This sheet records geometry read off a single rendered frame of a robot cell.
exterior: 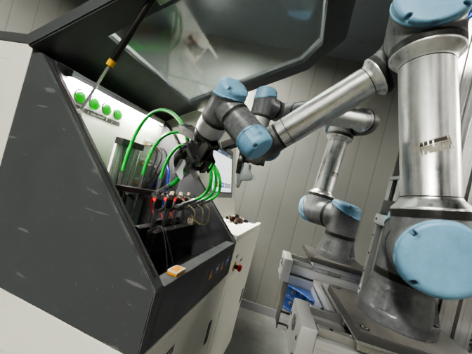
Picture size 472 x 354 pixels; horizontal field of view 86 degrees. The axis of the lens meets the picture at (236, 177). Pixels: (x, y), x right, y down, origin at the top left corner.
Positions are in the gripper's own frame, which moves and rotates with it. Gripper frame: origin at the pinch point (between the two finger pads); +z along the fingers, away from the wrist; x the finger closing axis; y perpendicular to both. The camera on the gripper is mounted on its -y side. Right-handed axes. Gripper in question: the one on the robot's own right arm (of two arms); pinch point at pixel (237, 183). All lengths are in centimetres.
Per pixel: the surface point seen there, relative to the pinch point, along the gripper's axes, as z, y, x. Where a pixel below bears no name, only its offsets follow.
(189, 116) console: -28, -45, 35
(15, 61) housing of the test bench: -18, -66, -35
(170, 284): 28.2, -2.4, -27.9
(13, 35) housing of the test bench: -26, -69, -35
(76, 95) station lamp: -15, -56, -21
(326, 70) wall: -136, 13, 180
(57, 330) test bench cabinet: 46, -25, -35
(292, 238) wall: 41, 22, 181
